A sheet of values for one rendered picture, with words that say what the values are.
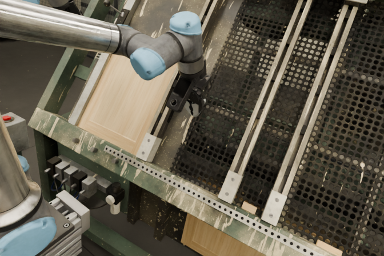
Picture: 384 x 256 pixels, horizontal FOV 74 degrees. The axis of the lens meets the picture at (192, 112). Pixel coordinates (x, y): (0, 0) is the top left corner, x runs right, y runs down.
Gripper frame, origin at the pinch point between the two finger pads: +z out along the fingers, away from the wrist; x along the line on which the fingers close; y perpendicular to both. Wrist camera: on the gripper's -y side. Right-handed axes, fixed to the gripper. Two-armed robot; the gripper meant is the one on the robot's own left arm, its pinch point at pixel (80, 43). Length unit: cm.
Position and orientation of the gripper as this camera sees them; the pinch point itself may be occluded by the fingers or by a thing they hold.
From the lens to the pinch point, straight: 134.4
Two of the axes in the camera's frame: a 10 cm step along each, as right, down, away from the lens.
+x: -2.9, -7.4, 6.0
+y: 9.4, -3.2, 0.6
